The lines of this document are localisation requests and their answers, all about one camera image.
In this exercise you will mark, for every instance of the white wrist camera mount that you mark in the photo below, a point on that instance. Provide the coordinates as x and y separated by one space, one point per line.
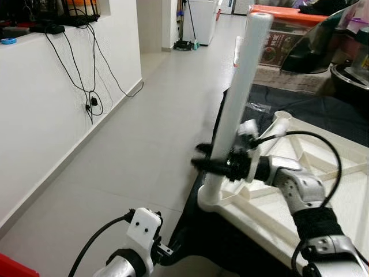
144 228
249 130

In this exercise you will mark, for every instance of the red plastic stool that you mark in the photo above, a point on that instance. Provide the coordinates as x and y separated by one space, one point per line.
14 268

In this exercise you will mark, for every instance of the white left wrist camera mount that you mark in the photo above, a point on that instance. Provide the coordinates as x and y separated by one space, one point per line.
144 228

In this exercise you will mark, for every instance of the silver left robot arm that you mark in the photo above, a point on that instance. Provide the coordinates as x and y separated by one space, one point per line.
118 268

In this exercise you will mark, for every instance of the black tablecloth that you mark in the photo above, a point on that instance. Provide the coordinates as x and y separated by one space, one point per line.
323 115

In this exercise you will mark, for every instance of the beige patterned bench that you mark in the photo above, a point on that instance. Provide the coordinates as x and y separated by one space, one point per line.
288 78

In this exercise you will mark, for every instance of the crumpled clear tape strip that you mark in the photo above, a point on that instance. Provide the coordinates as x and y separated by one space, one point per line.
258 107

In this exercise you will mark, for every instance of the white plastic children table top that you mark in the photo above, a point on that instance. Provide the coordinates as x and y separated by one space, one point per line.
340 208

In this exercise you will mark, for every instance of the small blue item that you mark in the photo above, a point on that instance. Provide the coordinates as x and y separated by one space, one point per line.
8 41

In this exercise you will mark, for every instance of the white household appliance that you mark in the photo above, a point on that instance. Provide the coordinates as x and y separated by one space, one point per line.
203 23

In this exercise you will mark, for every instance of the black router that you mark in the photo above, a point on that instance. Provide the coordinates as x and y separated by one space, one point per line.
49 28

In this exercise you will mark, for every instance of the dark green round lid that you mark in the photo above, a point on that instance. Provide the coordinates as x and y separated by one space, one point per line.
363 36

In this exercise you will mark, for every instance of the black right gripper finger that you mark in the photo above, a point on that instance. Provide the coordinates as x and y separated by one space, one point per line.
203 149
210 166

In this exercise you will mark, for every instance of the white plastic table leg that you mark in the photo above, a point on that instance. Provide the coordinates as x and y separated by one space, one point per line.
248 69

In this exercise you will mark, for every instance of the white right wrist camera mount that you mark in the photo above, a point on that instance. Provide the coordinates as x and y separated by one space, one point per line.
249 130

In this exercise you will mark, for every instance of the grey clear plastic container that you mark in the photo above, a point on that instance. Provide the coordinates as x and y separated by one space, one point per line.
360 57

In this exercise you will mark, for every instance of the black power adapter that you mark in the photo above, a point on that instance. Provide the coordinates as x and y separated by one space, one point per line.
94 101

